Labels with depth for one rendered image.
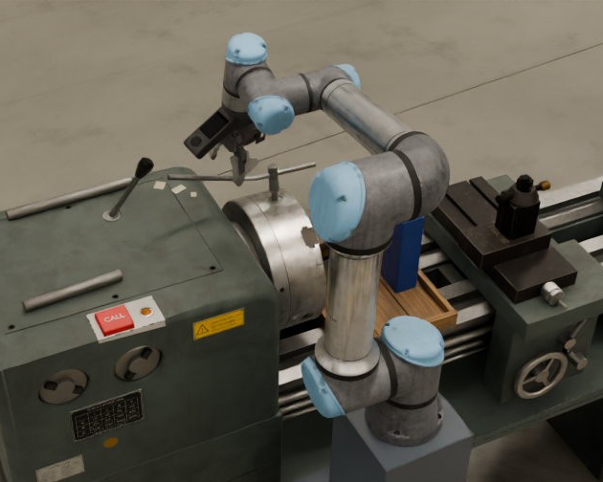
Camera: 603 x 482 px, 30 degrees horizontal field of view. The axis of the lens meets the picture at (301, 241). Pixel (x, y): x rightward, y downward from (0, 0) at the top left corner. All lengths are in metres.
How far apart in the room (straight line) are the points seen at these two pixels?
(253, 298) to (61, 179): 2.53
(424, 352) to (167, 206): 0.72
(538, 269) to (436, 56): 2.85
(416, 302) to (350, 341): 0.87
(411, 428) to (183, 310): 0.49
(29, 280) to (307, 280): 0.59
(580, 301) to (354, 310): 1.04
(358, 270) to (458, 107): 3.39
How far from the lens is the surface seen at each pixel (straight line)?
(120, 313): 2.17
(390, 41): 5.61
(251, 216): 2.42
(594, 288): 2.84
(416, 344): 2.02
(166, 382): 2.28
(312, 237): 2.43
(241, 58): 2.07
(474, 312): 2.80
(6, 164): 4.80
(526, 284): 2.73
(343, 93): 2.01
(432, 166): 1.75
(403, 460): 2.14
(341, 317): 1.87
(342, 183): 1.69
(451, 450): 2.19
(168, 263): 2.28
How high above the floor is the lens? 2.75
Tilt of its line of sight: 40 degrees down
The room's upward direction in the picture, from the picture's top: 2 degrees clockwise
